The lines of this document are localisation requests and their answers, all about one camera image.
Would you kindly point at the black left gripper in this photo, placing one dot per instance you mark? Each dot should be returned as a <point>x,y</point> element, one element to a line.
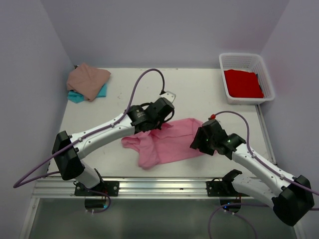
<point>159,125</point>

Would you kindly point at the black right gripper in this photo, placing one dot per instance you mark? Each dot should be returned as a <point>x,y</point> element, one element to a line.
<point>198,142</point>

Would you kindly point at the pink polo shirt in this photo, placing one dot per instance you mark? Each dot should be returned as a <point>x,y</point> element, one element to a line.
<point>169,144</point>

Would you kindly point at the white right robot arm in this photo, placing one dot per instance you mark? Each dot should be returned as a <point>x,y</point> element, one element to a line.
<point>290,197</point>

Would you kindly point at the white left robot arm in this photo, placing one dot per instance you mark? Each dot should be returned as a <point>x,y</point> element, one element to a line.
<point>70,150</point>

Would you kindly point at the red folded shirt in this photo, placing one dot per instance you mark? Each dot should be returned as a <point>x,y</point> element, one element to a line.
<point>241,84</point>

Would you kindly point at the beige folded shirt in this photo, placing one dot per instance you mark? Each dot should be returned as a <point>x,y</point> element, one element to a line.
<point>87,81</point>

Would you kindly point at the white plastic basket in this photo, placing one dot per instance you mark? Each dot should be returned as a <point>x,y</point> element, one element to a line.
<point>249,63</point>

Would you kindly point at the teal folded shirt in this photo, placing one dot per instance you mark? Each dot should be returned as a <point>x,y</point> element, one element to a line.
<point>76,97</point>

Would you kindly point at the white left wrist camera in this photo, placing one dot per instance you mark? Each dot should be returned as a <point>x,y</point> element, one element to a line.
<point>168,95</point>

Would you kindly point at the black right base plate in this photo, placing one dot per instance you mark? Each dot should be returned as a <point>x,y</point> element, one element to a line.
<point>219,188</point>

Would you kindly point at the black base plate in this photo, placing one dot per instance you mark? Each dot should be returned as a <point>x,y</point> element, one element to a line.
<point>97,188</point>
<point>219,188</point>

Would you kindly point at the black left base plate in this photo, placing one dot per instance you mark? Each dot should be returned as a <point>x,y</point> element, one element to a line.
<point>97,188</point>

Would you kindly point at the aluminium mounting rail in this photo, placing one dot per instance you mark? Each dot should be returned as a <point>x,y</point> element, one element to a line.
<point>131,188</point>

